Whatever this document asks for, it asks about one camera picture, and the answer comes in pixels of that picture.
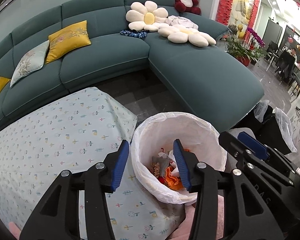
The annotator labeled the brown fabric scrunchie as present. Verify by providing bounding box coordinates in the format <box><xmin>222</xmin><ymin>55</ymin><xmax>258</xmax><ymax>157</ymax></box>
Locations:
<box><xmin>151</xmin><ymin>163</ymin><xmax>160</xmax><ymax>179</ymax></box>

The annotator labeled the orange plastic bag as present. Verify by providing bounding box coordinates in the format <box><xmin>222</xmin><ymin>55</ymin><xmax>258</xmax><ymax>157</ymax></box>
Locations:
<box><xmin>158</xmin><ymin>165</ymin><xmax>184</xmax><ymax>191</ymax></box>

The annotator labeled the white cotton glove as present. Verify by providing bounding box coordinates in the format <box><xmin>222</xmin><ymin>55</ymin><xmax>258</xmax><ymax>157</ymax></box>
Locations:
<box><xmin>158</xmin><ymin>150</ymin><xmax>180</xmax><ymax>177</ymax></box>

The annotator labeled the grey drawstring pouch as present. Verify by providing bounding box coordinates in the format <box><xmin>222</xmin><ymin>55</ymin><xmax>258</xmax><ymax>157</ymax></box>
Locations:
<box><xmin>152</xmin><ymin>157</ymin><xmax>169</xmax><ymax>177</ymax></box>

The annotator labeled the white lined trash bin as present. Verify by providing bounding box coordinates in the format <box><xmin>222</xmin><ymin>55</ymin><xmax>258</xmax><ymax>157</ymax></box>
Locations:
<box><xmin>130</xmin><ymin>112</ymin><xmax>227</xmax><ymax>205</ymax></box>

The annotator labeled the black bin with clear bag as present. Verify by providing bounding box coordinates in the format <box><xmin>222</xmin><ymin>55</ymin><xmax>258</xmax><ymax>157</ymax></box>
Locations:
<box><xmin>235</xmin><ymin>100</ymin><xmax>297</xmax><ymax>155</ymax></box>

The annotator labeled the pink fluffy sleeve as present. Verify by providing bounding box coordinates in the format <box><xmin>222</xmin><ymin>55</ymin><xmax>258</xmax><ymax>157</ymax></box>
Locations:
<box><xmin>167</xmin><ymin>195</ymin><xmax>224</xmax><ymax>239</ymax></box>

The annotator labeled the floral light blue tablecloth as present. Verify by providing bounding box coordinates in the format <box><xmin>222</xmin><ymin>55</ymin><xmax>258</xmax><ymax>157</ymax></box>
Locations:
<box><xmin>0</xmin><ymin>87</ymin><xmax>185</xmax><ymax>239</ymax></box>

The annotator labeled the potted plant red pot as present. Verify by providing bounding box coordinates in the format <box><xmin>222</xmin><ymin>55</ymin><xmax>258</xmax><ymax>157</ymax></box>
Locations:
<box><xmin>226</xmin><ymin>35</ymin><xmax>266</xmax><ymax>67</ymax></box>

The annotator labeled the magenta orchid plant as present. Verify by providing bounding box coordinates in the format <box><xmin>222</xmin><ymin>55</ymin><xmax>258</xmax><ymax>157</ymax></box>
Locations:
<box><xmin>247</xmin><ymin>27</ymin><xmax>265</xmax><ymax>48</ymax></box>

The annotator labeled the white daisy pillow flat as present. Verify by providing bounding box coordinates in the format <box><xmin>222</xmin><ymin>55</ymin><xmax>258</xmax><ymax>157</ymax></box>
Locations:
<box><xmin>158</xmin><ymin>27</ymin><xmax>216</xmax><ymax>48</ymax></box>

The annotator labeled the light blue embroidered cushion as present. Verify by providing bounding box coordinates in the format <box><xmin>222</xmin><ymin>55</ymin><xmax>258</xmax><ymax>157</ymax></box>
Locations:
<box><xmin>10</xmin><ymin>40</ymin><xmax>50</xmax><ymax>87</ymax></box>

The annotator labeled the pink white folded cloth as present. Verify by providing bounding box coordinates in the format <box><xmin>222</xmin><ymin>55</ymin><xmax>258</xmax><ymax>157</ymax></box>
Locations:
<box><xmin>165</xmin><ymin>15</ymin><xmax>198</xmax><ymax>30</ymax></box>

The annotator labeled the teal sectional sofa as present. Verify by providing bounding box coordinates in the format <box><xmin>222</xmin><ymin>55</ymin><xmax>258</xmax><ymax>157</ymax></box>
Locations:
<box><xmin>0</xmin><ymin>0</ymin><xmax>264</xmax><ymax>132</ymax></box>

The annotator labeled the blue knitted scarf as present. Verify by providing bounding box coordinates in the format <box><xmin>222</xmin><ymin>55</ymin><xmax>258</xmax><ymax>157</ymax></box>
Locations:
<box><xmin>120</xmin><ymin>30</ymin><xmax>148</xmax><ymax>39</ymax></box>

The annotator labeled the yellow cushion centre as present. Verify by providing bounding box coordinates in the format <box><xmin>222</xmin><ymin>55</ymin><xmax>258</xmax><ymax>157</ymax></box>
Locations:
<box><xmin>45</xmin><ymin>20</ymin><xmax>91</xmax><ymax>64</ymax></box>

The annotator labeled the white daisy pillow upright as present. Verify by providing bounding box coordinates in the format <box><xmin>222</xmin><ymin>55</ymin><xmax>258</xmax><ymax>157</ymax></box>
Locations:
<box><xmin>126</xmin><ymin>1</ymin><xmax>169</xmax><ymax>32</ymax></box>

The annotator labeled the red lattice wall decoration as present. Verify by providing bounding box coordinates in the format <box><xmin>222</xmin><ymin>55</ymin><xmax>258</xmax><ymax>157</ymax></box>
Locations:
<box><xmin>216</xmin><ymin>0</ymin><xmax>233</xmax><ymax>25</ymax></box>

